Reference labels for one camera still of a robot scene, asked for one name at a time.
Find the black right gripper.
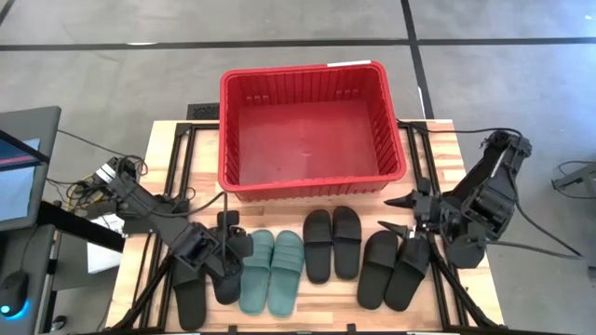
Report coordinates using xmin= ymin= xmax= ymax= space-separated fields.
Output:
xmin=377 ymin=176 xmax=451 ymax=241

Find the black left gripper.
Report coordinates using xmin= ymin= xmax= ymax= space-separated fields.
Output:
xmin=206 ymin=209 xmax=255 ymax=280

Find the teal rubber slide sandal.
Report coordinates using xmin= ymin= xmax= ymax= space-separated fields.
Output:
xmin=267 ymin=230 xmax=305 ymax=319
xmin=238 ymin=229 xmax=276 ymax=317

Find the black rubber slide sandal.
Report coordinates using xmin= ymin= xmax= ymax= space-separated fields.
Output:
xmin=357 ymin=230 xmax=400 ymax=311
xmin=331 ymin=205 xmax=363 ymax=281
xmin=211 ymin=260 xmax=244 ymax=307
xmin=384 ymin=234 xmax=432 ymax=313
xmin=302 ymin=208 xmax=334 ymax=285
xmin=171 ymin=258 xmax=209 ymax=332

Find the red plastic bin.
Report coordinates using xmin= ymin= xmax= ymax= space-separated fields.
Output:
xmin=217 ymin=59 xmax=409 ymax=202

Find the black floor vent grille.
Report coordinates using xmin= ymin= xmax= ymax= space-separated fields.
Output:
xmin=186 ymin=102 xmax=221 ymax=121

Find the white paper sheet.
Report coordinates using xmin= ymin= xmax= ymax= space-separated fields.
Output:
xmin=86 ymin=212 xmax=126 ymax=275

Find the black desk edge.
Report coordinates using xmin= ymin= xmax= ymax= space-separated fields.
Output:
xmin=36 ymin=199 xmax=127 ymax=253

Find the white label strip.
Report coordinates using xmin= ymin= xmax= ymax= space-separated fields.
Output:
xmin=326 ymin=59 xmax=373 ymax=69

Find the black stand foot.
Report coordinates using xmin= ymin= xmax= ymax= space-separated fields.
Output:
xmin=550 ymin=160 xmax=596 ymax=202

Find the grey computer monitor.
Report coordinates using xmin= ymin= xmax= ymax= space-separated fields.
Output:
xmin=0 ymin=105 xmax=62 ymax=233

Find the black computer mouse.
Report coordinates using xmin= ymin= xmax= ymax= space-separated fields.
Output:
xmin=0 ymin=269 xmax=31 ymax=322

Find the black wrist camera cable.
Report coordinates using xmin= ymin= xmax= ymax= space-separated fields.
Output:
xmin=151 ymin=190 xmax=230 ymax=274

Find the black aluminium frame rail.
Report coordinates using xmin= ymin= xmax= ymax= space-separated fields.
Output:
xmin=109 ymin=121 xmax=221 ymax=332
xmin=398 ymin=120 xmax=502 ymax=329

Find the black frame strut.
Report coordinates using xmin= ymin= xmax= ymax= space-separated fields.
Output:
xmin=0 ymin=128 xmax=51 ymax=165

